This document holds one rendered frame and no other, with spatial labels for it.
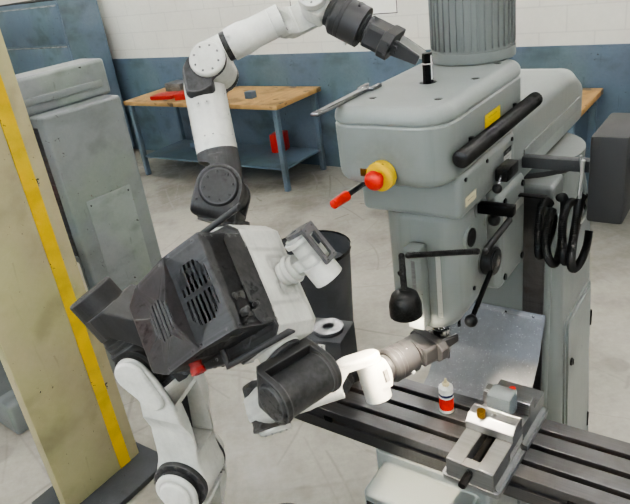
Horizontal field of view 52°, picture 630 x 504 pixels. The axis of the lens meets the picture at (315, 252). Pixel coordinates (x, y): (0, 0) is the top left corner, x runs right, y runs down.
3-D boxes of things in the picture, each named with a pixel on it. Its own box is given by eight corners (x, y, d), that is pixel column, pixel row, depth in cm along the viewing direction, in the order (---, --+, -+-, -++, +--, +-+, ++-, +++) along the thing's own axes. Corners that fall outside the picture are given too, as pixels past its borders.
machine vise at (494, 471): (499, 500, 150) (498, 465, 145) (441, 477, 158) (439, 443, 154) (549, 412, 174) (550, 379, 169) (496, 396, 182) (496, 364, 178)
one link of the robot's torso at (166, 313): (142, 426, 126) (270, 355, 109) (88, 273, 135) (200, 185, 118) (238, 396, 151) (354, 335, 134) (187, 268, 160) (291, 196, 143)
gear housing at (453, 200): (463, 222, 132) (461, 177, 128) (361, 209, 146) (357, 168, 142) (516, 169, 156) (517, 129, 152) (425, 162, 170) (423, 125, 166)
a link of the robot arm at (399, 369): (403, 346, 154) (366, 366, 148) (415, 387, 155) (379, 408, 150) (376, 341, 164) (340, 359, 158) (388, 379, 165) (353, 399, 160)
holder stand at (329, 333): (347, 395, 191) (339, 339, 183) (281, 384, 200) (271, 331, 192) (360, 371, 201) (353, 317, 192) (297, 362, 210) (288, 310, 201)
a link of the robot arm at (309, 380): (272, 428, 131) (299, 415, 120) (250, 389, 132) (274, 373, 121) (314, 400, 137) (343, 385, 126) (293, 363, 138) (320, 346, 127)
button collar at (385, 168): (393, 193, 125) (391, 164, 123) (366, 190, 128) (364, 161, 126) (398, 189, 127) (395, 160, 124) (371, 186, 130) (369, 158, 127)
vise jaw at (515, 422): (513, 444, 156) (513, 431, 154) (465, 427, 163) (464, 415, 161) (521, 429, 160) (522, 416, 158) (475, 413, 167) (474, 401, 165)
